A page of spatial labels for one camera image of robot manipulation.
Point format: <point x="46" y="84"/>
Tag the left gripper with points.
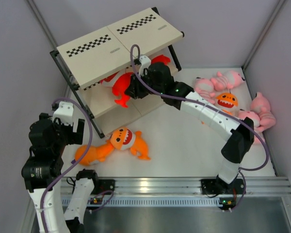
<point x="74" y="138"/>

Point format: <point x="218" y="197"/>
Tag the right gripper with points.
<point x="134" y="89"/>

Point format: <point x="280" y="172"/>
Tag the large red shark plush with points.
<point x="119" y="82"/>

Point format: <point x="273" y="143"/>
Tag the small red shark plush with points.
<point x="161" y="59"/>

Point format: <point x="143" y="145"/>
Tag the orange shark plush facing up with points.
<point x="125" y="139"/>

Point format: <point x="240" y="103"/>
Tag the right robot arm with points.
<point x="156" y="79"/>

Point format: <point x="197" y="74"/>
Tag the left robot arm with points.
<point x="42" y="176"/>

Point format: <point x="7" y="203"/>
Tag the beige three-tier shelf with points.
<point x="84" y="63"/>

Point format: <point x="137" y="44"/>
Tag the orange shark plush face down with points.
<point x="94" y="155"/>

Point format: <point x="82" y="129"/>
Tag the pink striped plush top left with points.
<point x="205" y="88"/>

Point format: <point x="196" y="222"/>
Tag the pink striped plush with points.
<point x="242" y="114"/>
<point x="227" y="80"/>
<point x="205" y="88"/>
<point x="261" y="106"/>

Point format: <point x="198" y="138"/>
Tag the orange shark plush right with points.
<point x="227" y="102"/>

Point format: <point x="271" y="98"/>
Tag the pink striped plush top right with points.
<point x="227" y="80"/>

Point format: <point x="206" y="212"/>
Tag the pink striped plush far right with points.
<point x="261" y="106"/>

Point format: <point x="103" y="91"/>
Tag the pink striped plush bottom right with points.
<point x="242" y="114"/>

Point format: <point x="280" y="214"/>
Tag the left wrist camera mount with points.
<point x="64" y="113"/>

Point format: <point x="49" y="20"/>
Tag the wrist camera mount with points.
<point x="64" y="113"/>
<point x="145" y="62"/>

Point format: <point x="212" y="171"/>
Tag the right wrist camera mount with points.
<point x="145" y="62"/>

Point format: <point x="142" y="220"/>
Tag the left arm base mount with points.
<point x="102" y="185"/>

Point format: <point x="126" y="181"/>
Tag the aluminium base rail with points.
<point x="183" y="192"/>

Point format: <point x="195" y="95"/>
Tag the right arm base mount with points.
<point x="216" y="186"/>

